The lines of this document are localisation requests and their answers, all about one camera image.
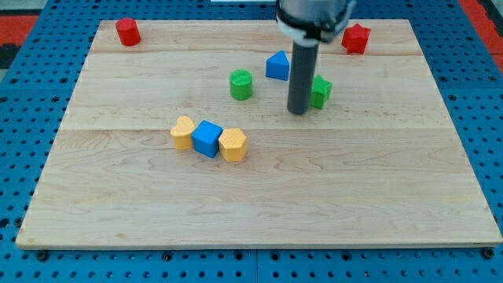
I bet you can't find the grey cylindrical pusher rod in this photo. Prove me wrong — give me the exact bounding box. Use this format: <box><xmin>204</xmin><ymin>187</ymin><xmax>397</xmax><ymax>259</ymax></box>
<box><xmin>287</xmin><ymin>42</ymin><xmax>318</xmax><ymax>115</ymax></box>

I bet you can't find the green star block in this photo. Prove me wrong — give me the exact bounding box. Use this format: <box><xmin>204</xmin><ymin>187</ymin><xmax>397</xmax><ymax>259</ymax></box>
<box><xmin>310</xmin><ymin>75</ymin><xmax>332</xmax><ymax>109</ymax></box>

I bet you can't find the red star block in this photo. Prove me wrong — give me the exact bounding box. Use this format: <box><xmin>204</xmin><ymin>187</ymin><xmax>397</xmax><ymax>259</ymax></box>
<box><xmin>341</xmin><ymin>24</ymin><xmax>371</xmax><ymax>54</ymax></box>

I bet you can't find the wooden board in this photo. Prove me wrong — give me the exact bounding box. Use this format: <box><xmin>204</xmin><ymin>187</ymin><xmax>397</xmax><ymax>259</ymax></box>
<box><xmin>16</xmin><ymin>20</ymin><xmax>502</xmax><ymax>250</ymax></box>

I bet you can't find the blue triangle block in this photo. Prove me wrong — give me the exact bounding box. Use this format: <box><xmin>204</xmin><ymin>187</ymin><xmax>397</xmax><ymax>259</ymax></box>
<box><xmin>265</xmin><ymin>50</ymin><xmax>290</xmax><ymax>81</ymax></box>

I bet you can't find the green cylinder block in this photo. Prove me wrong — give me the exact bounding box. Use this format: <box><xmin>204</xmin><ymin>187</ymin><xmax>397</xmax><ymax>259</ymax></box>
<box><xmin>229</xmin><ymin>69</ymin><xmax>253</xmax><ymax>101</ymax></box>

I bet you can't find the yellow hexagon block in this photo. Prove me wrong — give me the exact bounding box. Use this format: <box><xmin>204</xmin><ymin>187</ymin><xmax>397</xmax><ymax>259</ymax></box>
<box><xmin>218</xmin><ymin>128</ymin><xmax>248</xmax><ymax>162</ymax></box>

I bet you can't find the blue cube block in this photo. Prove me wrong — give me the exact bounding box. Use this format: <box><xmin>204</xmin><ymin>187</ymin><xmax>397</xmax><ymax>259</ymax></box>
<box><xmin>192</xmin><ymin>120</ymin><xmax>223</xmax><ymax>158</ymax></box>

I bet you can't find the yellow heart block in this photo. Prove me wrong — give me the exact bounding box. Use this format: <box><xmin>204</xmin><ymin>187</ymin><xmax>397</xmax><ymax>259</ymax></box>
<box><xmin>170</xmin><ymin>116</ymin><xmax>196</xmax><ymax>150</ymax></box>

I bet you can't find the red cylinder block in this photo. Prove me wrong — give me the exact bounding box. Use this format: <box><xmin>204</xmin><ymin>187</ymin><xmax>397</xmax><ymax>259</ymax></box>
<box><xmin>115</xmin><ymin>17</ymin><xmax>141</xmax><ymax>46</ymax></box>

